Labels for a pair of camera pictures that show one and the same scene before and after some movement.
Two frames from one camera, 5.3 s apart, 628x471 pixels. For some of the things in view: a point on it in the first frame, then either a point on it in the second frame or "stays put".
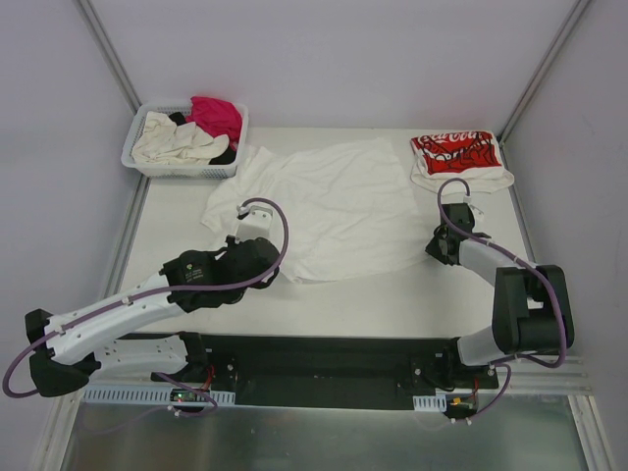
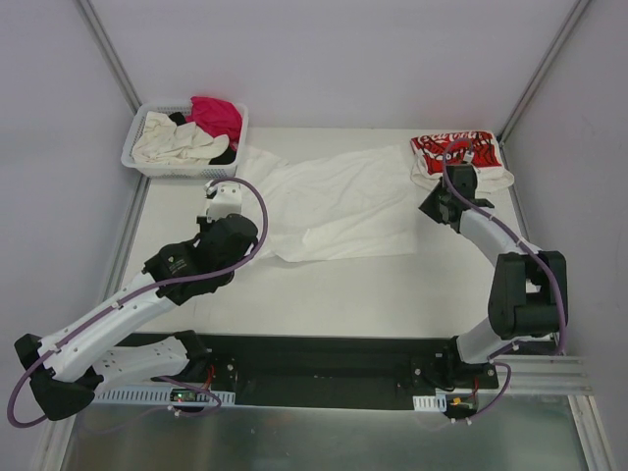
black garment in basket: [228, 157] stays put
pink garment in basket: [216, 118] stays put
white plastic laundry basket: [180, 171] stays put
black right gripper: [443, 245] to [439, 207]
